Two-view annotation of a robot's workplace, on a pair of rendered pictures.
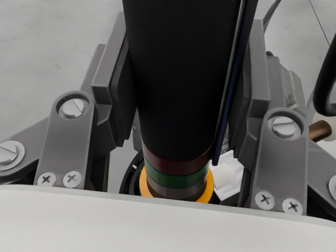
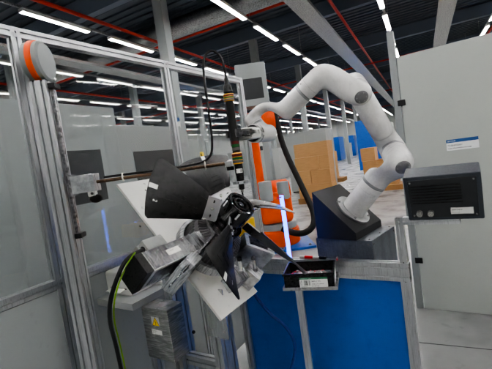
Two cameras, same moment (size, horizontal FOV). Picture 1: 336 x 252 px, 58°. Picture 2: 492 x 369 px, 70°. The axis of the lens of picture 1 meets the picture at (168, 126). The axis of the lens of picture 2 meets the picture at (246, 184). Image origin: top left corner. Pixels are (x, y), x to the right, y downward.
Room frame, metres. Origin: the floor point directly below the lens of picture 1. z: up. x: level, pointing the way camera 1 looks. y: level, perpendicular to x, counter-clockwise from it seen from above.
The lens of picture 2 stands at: (1.39, 0.61, 1.39)
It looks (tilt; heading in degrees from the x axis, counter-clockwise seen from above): 4 degrees down; 204
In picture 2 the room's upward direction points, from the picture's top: 8 degrees counter-clockwise
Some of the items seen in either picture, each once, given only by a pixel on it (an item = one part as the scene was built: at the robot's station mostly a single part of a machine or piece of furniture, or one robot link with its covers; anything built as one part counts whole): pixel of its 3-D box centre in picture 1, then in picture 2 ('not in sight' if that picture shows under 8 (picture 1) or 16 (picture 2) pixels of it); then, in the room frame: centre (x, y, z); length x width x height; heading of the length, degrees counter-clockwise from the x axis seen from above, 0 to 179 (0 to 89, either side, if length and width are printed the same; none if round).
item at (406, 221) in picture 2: not in sight; (426, 220); (-0.19, 0.67, 1.04); 0.24 x 0.03 x 0.03; 82
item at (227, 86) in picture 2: not in sight; (233, 134); (0.08, 0.00, 1.50); 0.04 x 0.04 x 0.46
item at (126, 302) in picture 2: not in sight; (146, 288); (0.12, -0.57, 0.85); 0.36 x 0.24 x 0.03; 172
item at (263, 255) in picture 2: not in sight; (251, 252); (0.03, -0.03, 0.98); 0.20 x 0.16 x 0.20; 82
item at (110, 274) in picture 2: not in sight; (126, 280); (0.19, -0.61, 0.92); 0.17 x 0.16 x 0.11; 82
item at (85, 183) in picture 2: not in sight; (84, 183); (0.36, -0.56, 1.38); 0.10 x 0.07 x 0.08; 117
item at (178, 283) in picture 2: not in sight; (181, 274); (0.41, -0.12, 1.03); 0.15 x 0.10 x 0.14; 82
